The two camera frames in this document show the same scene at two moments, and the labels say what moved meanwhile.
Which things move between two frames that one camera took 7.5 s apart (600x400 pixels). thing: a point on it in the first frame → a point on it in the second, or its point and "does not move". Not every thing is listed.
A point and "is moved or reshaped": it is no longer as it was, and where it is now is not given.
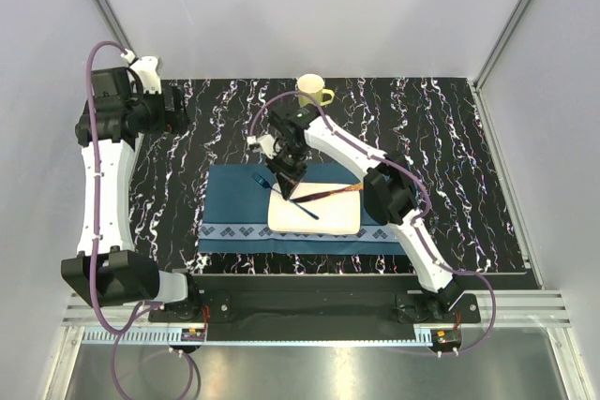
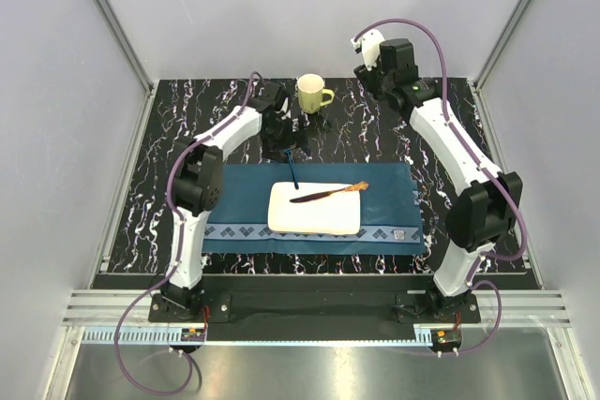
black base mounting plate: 314,300 does not move
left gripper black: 172,121 → 297,139
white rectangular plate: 338,214 does not move
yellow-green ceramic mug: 313,85 does not move
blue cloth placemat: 235,213 does not move
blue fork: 265,184 is moved or reshaped
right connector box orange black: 444,340 does not move
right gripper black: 288,180 → 366,76
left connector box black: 192,334 does not move
